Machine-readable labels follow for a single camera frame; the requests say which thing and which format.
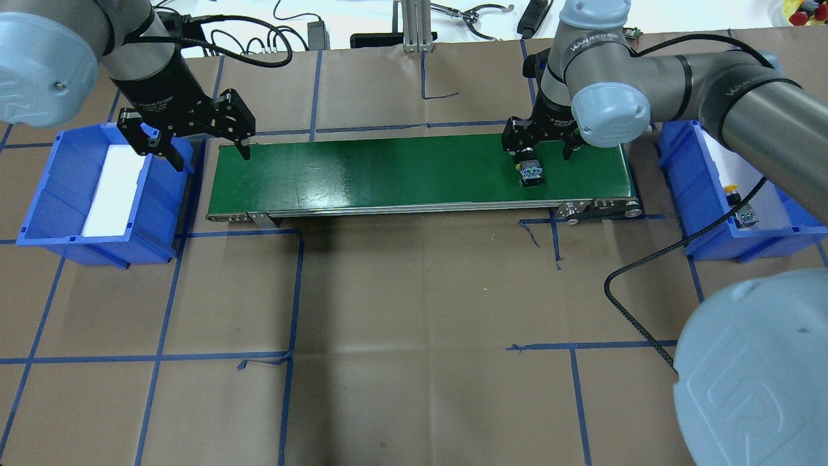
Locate white foam pad bin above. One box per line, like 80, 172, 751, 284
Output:
701, 130, 792, 230
81, 144, 146, 237

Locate black power adapter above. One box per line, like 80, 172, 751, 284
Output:
307, 20, 331, 51

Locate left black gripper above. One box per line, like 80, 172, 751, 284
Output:
103, 45, 256, 172

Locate red push button switch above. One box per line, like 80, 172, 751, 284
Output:
514, 148, 545, 188

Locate yellow push button switch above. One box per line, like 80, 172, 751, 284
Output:
723, 184, 758, 229

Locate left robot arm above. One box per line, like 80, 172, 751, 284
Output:
1, 1, 256, 171

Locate blue storage bin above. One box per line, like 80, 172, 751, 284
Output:
16, 123, 194, 269
657, 120, 826, 262

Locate right blue storage bin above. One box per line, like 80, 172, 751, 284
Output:
657, 120, 826, 262

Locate white foam pad right bin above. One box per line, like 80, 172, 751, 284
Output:
701, 130, 792, 230

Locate brown paper table cover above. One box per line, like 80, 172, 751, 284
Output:
0, 29, 828, 466

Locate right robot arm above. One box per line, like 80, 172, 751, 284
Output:
501, 1, 826, 465

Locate white foam pad left bin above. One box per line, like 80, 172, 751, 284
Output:
81, 144, 146, 237

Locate green conveyor belt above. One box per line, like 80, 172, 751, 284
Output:
202, 135, 644, 223

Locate yellow tray of buttons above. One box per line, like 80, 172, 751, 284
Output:
780, 1, 827, 27

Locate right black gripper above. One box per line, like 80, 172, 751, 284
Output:
502, 89, 583, 161

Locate aluminium frame post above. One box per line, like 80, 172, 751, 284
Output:
395, 1, 434, 53

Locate left blue storage bin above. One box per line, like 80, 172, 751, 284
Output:
16, 123, 194, 269

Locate black braided cable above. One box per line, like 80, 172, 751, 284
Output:
603, 176, 769, 375

